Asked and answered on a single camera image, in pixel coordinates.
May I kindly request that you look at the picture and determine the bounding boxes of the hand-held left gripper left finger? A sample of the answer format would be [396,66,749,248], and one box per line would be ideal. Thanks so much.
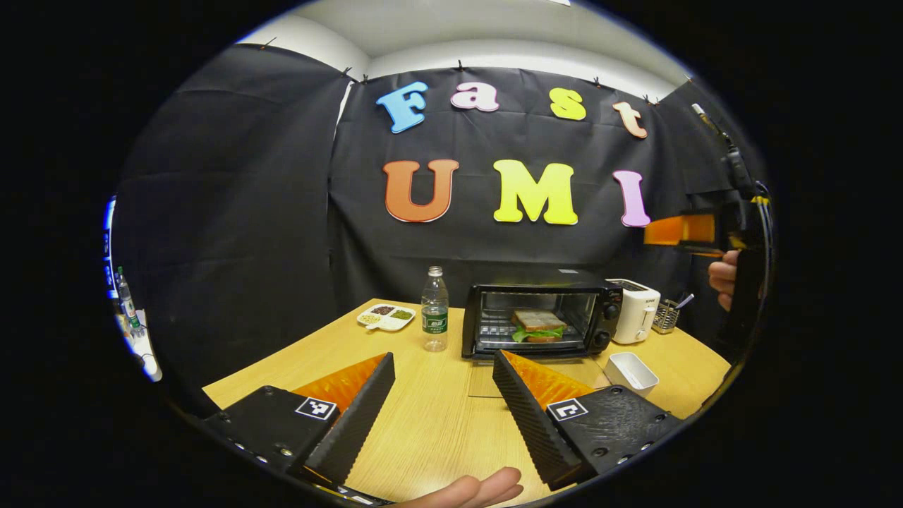
[205,351,396,488]

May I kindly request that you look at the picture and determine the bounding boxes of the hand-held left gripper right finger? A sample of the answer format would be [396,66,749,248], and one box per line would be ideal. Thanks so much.
[491,349,686,492]

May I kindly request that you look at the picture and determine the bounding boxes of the lettuce sandwich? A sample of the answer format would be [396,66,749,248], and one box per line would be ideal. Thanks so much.
[510,308,568,345]

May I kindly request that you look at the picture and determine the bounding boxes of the black electric oven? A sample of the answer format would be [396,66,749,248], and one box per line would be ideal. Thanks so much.
[461,267,625,400]

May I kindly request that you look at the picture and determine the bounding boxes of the white toaster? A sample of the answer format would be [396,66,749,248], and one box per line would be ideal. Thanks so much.
[606,278,662,346]

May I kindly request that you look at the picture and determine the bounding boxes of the white divided dish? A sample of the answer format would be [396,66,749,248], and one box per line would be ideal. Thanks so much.
[356,303,417,333]

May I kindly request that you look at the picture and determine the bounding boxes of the white rectangular tray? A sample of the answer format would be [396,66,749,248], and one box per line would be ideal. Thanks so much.
[605,351,660,398]

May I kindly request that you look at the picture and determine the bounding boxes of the clear plastic water bottle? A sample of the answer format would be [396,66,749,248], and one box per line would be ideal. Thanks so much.
[420,265,450,353]

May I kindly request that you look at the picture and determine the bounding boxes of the black backdrop cloth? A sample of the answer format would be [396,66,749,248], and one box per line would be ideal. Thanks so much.
[111,42,771,418]

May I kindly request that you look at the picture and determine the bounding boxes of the green label bottle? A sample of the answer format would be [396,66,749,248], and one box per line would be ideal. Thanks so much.
[114,265,140,334]

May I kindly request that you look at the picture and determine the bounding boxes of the wire mesh utensil holder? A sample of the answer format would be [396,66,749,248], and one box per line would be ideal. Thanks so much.
[651,298,681,335]

